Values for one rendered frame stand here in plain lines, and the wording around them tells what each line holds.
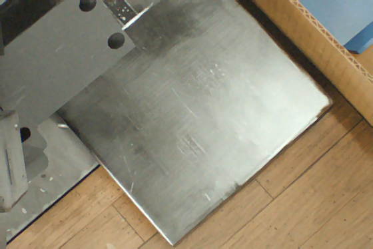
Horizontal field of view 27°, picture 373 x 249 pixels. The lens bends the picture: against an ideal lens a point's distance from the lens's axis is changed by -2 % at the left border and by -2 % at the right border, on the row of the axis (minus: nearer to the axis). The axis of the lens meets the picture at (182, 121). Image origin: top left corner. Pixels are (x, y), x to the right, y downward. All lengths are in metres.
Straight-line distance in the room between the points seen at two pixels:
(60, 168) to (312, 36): 0.22
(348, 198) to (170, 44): 0.19
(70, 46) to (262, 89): 0.24
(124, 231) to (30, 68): 0.24
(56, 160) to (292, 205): 0.19
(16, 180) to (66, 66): 0.11
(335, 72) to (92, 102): 0.19
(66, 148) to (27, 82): 0.23
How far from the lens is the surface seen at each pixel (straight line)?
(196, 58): 0.63
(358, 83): 0.60
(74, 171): 0.64
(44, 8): 0.65
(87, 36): 0.42
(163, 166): 0.61
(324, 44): 0.60
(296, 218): 0.63
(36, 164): 0.47
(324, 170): 0.64
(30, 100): 0.42
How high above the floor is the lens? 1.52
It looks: 75 degrees down
